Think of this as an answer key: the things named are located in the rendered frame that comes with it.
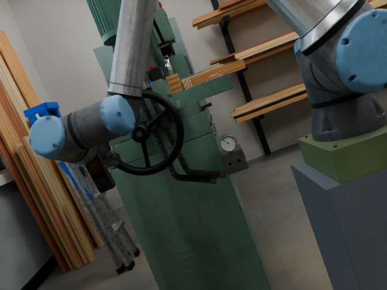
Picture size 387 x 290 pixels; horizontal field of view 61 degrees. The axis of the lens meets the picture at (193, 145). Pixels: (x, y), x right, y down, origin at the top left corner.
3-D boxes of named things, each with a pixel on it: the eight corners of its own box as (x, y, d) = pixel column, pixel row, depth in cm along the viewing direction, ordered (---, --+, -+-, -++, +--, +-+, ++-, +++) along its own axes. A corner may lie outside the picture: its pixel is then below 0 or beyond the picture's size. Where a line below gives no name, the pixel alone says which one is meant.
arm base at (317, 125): (371, 114, 96) (362, 81, 94) (403, 121, 77) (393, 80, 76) (306, 135, 99) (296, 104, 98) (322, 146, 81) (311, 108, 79)
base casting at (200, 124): (107, 171, 130) (99, 149, 129) (139, 147, 187) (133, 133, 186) (213, 132, 125) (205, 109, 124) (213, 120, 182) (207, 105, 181)
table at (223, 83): (79, 147, 119) (72, 131, 119) (106, 136, 150) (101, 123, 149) (236, 87, 113) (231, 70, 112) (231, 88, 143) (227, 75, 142)
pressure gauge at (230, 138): (224, 159, 120) (217, 138, 119) (224, 156, 124) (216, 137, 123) (241, 153, 119) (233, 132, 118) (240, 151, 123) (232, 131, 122)
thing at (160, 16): (158, 45, 154) (147, 14, 152) (161, 48, 163) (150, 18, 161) (175, 38, 153) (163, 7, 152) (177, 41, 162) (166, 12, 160)
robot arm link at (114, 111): (127, 92, 79) (82, 111, 81) (113, 91, 68) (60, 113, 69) (142, 128, 80) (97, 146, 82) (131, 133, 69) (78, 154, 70)
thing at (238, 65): (102, 122, 143) (98, 114, 143) (103, 122, 145) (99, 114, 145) (246, 67, 136) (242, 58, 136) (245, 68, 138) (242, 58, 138)
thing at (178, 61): (172, 83, 155) (163, 58, 153) (174, 83, 162) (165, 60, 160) (191, 76, 154) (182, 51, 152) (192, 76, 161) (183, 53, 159)
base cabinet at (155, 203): (171, 325, 138) (107, 171, 130) (183, 258, 196) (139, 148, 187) (274, 294, 134) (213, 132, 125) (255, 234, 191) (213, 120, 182)
